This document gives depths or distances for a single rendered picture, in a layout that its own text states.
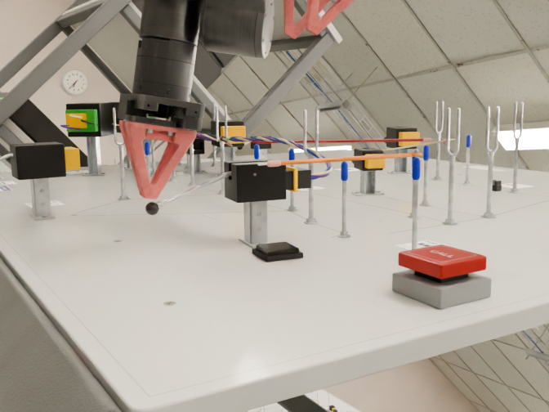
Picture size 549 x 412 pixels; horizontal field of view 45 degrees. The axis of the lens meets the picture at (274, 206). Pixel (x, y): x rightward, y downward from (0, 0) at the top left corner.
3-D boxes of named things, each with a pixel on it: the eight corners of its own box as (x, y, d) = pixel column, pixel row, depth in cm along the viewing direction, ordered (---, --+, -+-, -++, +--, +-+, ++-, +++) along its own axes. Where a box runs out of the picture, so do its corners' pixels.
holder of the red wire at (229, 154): (228, 170, 139) (227, 118, 137) (245, 177, 127) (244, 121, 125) (205, 171, 138) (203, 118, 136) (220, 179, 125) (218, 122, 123)
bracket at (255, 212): (238, 239, 74) (237, 196, 73) (258, 238, 75) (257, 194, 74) (253, 248, 70) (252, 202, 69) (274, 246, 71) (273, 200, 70)
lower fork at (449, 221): (461, 224, 81) (465, 107, 79) (450, 226, 80) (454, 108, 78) (448, 221, 83) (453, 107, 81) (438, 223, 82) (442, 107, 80)
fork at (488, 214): (499, 217, 85) (504, 106, 83) (488, 219, 84) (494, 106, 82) (487, 215, 87) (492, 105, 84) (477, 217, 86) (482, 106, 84)
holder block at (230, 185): (224, 197, 73) (223, 161, 72) (271, 194, 75) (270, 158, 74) (237, 203, 69) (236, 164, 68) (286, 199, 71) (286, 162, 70)
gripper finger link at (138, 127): (171, 194, 72) (182, 109, 71) (188, 204, 66) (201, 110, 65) (108, 188, 69) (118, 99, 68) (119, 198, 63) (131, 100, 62)
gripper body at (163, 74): (177, 120, 72) (186, 51, 71) (204, 123, 63) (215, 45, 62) (117, 111, 69) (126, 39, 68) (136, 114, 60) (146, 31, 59)
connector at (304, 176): (261, 187, 73) (261, 169, 73) (300, 184, 75) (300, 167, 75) (273, 190, 71) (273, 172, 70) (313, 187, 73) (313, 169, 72)
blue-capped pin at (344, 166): (335, 235, 76) (335, 160, 74) (346, 235, 76) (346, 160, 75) (341, 238, 74) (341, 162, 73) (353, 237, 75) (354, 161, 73)
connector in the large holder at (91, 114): (98, 131, 127) (97, 109, 127) (93, 132, 125) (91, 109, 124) (69, 131, 128) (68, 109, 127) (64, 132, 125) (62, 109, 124)
